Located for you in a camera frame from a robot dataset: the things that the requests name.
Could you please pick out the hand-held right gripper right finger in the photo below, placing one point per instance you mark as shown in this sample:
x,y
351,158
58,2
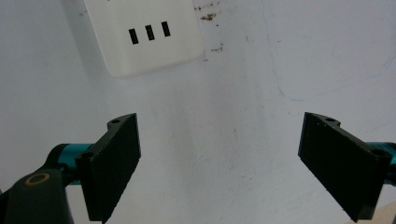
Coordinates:
x,y
342,161

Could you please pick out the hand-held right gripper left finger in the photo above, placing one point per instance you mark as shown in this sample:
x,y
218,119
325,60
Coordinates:
x,y
109,168

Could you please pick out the white power strip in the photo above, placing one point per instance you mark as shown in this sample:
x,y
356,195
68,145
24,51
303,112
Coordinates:
x,y
143,34

